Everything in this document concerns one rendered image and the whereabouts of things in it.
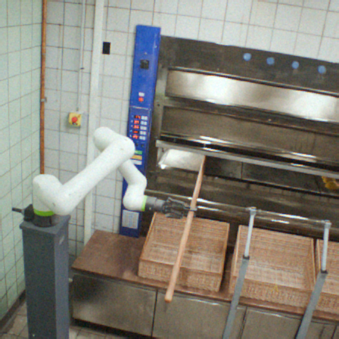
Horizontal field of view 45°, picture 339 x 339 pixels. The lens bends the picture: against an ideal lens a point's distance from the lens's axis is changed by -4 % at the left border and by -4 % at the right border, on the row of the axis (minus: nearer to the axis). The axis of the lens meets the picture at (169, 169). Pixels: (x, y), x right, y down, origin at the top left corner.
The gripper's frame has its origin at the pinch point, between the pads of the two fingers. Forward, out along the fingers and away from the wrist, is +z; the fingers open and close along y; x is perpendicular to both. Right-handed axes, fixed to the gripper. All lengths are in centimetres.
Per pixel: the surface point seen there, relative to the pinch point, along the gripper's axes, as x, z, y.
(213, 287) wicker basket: -9, 22, 58
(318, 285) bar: 2, 85, 34
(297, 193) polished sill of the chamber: -58, 70, 2
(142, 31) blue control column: -56, -50, -92
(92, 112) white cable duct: -58, -81, -32
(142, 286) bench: -5, -24, 65
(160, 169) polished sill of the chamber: -59, -28, 2
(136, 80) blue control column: -56, -51, -59
